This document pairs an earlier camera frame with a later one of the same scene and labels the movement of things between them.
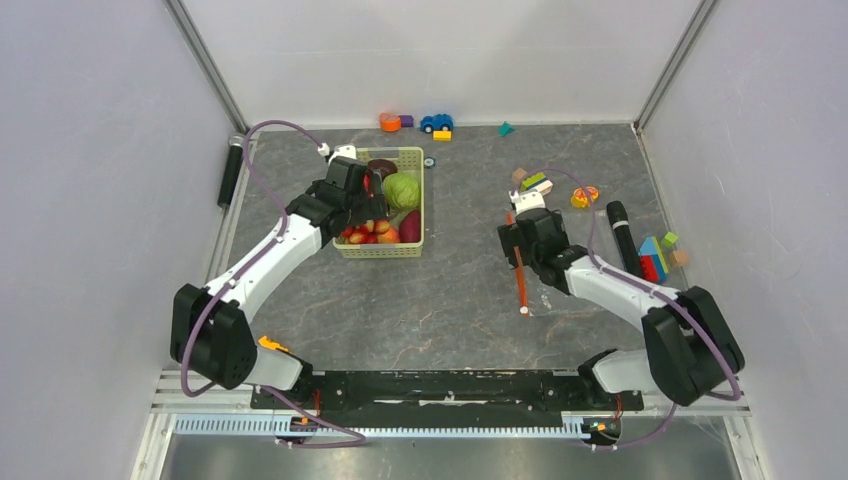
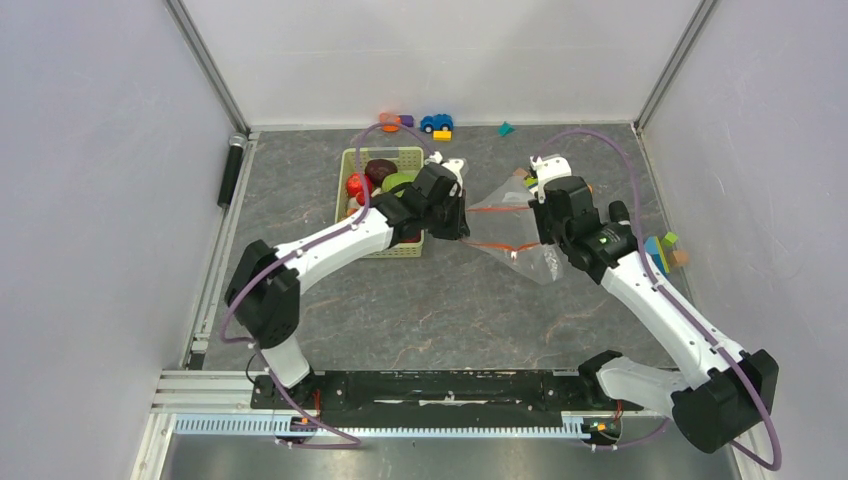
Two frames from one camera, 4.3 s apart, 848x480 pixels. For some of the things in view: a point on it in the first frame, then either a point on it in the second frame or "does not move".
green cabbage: (402, 191) does not move
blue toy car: (437, 122) does not move
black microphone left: (232, 167) does not move
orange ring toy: (389, 122) does not move
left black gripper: (373, 208) to (458, 228)
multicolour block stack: (653, 266) does not move
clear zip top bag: (534, 296) to (501, 225)
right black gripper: (510, 238) to (540, 210)
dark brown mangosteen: (384, 166) does not move
